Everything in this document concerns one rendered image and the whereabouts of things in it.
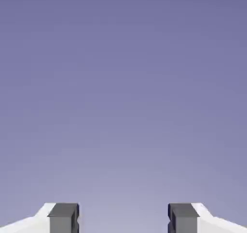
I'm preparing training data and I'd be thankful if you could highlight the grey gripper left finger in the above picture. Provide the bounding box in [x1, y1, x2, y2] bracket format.
[0, 202, 80, 233]

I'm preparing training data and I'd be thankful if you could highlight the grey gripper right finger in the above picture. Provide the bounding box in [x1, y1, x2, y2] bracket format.
[167, 202, 247, 233]

